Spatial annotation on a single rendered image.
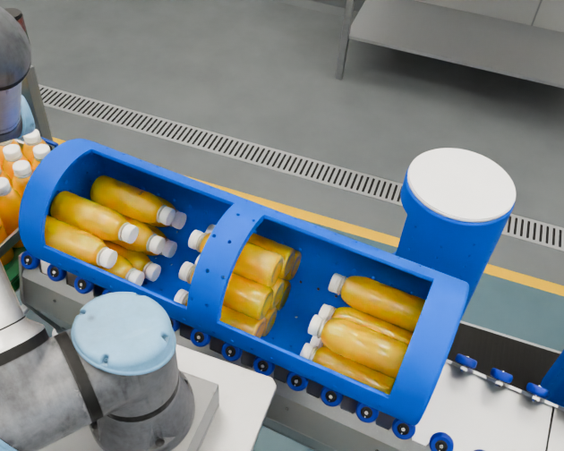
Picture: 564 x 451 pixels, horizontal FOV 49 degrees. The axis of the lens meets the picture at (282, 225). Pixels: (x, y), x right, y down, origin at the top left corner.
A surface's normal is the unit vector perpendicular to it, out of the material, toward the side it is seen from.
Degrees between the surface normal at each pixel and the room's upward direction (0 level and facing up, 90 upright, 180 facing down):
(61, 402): 50
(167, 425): 72
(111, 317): 7
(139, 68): 0
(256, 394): 0
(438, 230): 90
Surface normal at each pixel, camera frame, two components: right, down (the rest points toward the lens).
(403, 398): -0.40, 0.48
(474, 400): 0.06, -0.69
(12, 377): 0.50, -0.09
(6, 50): 0.94, 0.26
